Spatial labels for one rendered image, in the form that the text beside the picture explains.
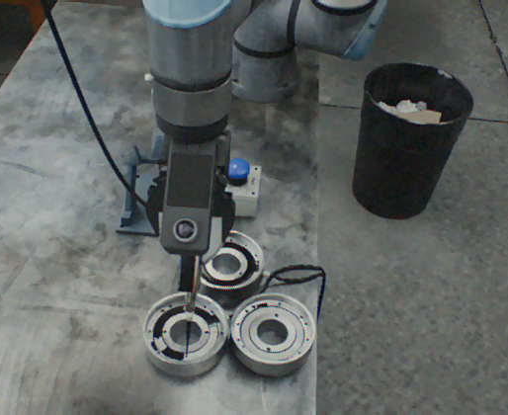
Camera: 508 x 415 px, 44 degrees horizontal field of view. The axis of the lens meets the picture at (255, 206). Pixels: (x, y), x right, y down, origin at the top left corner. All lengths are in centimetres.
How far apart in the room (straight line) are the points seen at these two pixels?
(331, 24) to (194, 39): 57
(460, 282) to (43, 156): 138
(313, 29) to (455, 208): 131
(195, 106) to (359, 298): 141
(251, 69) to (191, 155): 60
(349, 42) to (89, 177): 48
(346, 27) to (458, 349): 110
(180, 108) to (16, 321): 42
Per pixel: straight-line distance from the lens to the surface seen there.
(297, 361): 78
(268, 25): 113
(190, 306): 75
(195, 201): 59
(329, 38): 110
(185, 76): 55
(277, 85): 119
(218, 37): 54
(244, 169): 94
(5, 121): 120
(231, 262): 89
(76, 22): 147
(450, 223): 223
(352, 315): 188
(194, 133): 59
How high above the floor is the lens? 149
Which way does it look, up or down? 44 degrees down
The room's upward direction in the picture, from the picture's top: 5 degrees clockwise
